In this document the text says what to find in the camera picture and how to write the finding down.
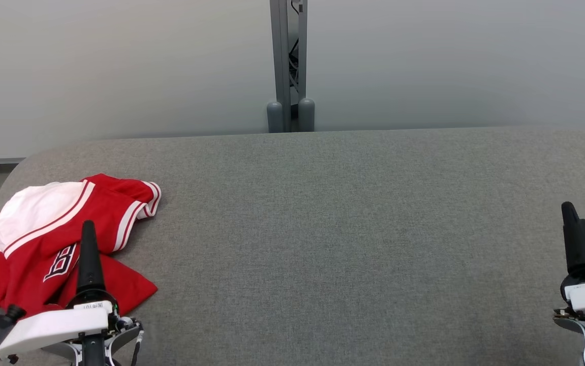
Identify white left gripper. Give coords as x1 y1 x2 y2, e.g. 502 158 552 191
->
0 220 144 366

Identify red Bulls 23 jersey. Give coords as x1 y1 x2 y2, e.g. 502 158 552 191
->
0 180 120 316

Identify red shorts with white stripe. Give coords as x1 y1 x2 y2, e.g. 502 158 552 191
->
64 173 163 317

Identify black cable bundle in post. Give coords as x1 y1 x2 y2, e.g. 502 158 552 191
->
289 38 301 102

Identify grey metal partition post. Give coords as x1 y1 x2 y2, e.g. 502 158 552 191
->
266 0 316 134

